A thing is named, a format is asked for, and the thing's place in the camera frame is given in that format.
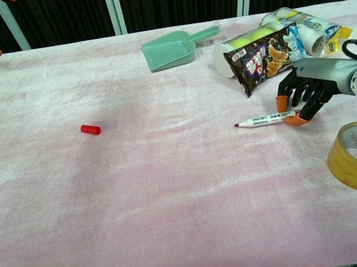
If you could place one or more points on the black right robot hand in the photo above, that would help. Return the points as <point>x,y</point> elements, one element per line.
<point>319,85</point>

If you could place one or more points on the white marker pen body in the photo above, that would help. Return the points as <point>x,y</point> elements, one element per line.
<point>264,120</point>

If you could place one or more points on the red marker cap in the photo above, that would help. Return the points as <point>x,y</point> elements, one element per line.
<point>90,129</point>

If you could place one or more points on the yellow plastic packet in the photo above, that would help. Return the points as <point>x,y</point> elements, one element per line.
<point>333,45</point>

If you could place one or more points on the white blue wrapped roll pack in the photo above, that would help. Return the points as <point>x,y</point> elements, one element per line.
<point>311,31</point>

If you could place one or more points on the brown snack bag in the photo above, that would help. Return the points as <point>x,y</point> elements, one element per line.
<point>268,59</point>

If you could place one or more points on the clear tennis ball tube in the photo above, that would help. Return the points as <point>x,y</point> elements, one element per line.
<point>221,60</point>

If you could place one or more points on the green plastic scoop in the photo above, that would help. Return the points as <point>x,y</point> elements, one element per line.
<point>169,52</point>

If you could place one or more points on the pink fluffy table cloth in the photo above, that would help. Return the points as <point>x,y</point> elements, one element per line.
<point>160,190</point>

